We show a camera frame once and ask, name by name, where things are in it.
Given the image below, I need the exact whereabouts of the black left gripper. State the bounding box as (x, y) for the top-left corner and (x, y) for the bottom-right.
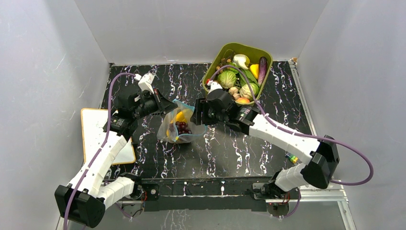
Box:
(133, 89), (178, 120)

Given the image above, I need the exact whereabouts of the yellow banana bunch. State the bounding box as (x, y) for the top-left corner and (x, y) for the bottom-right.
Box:
(166, 111), (187, 138)

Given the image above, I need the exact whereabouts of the clear zip bag blue zipper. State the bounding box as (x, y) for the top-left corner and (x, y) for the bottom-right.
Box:
(157, 100), (207, 144)

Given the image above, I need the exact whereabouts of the dark red grape bunch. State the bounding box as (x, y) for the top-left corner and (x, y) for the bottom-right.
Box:
(168, 121), (192, 135)

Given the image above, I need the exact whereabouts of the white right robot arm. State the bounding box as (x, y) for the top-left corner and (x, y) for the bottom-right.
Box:
(191, 89), (339, 199)

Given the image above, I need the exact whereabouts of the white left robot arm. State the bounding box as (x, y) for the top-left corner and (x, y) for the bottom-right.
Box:
(54, 89), (178, 229)

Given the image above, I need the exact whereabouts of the green cabbage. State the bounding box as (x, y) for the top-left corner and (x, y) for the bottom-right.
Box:
(239, 83), (259, 101)
(217, 70), (237, 89)

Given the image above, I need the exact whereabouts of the peach fruit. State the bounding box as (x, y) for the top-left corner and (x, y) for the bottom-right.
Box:
(236, 97), (250, 104)

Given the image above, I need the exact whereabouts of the white garlic bulb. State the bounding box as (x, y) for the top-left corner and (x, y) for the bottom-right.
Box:
(233, 54), (250, 70)

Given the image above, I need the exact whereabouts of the yellow bell pepper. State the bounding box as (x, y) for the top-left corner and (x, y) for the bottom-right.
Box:
(249, 64), (259, 80)

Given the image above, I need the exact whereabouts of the white board orange edge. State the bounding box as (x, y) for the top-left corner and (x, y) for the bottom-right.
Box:
(81, 108), (136, 165)

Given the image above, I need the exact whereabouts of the olive green plastic bin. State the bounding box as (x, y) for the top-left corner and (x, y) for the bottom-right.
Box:
(202, 43), (273, 105)

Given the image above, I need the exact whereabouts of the purple eggplant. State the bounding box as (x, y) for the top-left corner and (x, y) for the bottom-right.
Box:
(258, 57), (268, 85)

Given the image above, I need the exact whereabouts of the clear marker pack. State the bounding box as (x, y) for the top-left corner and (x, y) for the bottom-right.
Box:
(285, 153), (298, 164)

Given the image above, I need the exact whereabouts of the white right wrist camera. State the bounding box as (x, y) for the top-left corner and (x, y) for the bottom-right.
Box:
(206, 80), (223, 93)

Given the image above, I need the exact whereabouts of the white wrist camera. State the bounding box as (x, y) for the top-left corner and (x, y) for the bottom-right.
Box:
(206, 80), (223, 93)
(135, 73), (155, 93)

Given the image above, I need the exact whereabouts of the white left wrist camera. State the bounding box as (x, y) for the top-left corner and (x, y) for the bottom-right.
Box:
(135, 73), (155, 93)

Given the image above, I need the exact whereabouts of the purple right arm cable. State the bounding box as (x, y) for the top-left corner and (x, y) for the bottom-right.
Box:
(208, 65), (374, 186)

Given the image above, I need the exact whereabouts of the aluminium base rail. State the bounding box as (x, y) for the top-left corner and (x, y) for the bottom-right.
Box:
(65, 179), (349, 204)

